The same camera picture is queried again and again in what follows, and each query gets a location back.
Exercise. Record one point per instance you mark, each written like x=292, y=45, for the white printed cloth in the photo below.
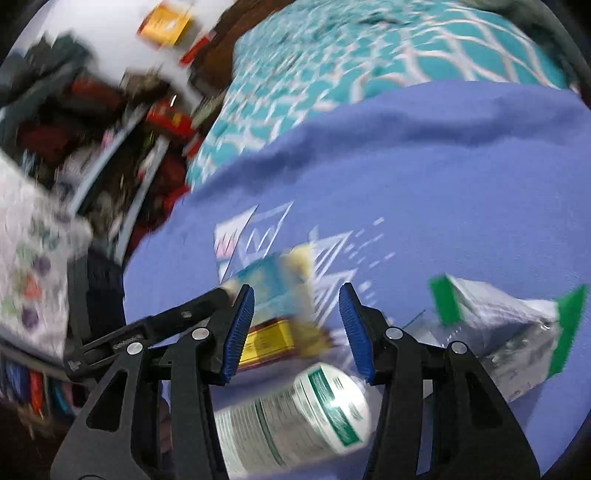
x=32, y=258

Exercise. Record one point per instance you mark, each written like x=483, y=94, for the white bottle green label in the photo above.
x=295, y=415

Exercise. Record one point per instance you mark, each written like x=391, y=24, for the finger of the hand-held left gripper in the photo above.
x=171, y=321

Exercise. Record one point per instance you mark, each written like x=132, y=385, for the red and yellow wall calendar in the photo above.
x=164, y=21

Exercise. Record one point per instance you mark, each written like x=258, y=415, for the grey metal shelf rack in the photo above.
x=106, y=157

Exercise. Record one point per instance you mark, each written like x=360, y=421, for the green and white snack wrapper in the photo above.
x=498, y=323

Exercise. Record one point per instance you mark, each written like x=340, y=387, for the blue yellow snack packet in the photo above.
x=272, y=281

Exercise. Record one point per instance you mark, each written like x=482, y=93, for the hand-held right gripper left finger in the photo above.
x=238, y=337

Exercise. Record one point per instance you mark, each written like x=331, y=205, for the purple printed blanket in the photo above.
x=415, y=184

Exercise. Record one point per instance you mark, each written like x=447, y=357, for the teal patterned bedspread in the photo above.
x=323, y=55

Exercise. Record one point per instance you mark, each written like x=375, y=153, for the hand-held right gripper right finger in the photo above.
x=355, y=327

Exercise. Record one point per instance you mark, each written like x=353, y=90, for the red gift box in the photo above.
x=168, y=120

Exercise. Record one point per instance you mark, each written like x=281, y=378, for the yellow and red box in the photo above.
x=268, y=344

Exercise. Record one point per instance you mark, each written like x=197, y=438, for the carved wooden headboard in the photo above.
x=217, y=55

